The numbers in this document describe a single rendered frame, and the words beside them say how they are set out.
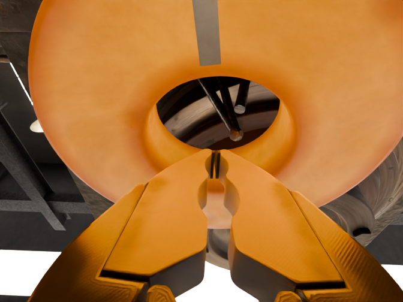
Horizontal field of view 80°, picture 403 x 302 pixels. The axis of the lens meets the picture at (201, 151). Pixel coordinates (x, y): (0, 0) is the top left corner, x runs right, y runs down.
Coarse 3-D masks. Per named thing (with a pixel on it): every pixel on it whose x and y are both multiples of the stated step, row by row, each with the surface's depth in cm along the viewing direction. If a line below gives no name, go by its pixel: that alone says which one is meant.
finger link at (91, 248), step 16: (128, 192) 9; (112, 208) 8; (128, 208) 8; (96, 224) 8; (112, 224) 8; (80, 240) 7; (96, 240) 7; (112, 240) 7; (64, 256) 7; (80, 256) 7; (96, 256) 7; (48, 272) 6; (64, 272) 6; (80, 272) 6; (96, 272) 6; (48, 288) 6; (64, 288) 6; (80, 288) 6; (96, 288) 6; (112, 288) 6; (128, 288) 6; (144, 288) 6
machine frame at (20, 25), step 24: (0, 0) 33; (24, 0) 33; (0, 24) 35; (24, 24) 35; (24, 48) 42; (24, 72) 46; (168, 96) 48; (96, 192) 71; (96, 216) 80; (384, 216) 74
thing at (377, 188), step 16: (256, 112) 30; (272, 112) 30; (208, 128) 32; (224, 128) 32; (240, 128) 32; (256, 128) 32; (192, 144) 34; (208, 144) 34; (224, 144) 33; (240, 144) 32; (384, 160) 35; (368, 176) 34; (384, 176) 37; (368, 192) 37; (384, 192) 40
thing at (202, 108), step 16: (208, 80) 36; (192, 96) 35; (256, 96) 30; (272, 96) 30; (176, 112) 33; (192, 112) 32; (208, 112) 32; (176, 128) 34; (192, 128) 34; (400, 144) 35; (400, 160) 37; (400, 176) 39; (400, 192) 42; (384, 208) 45
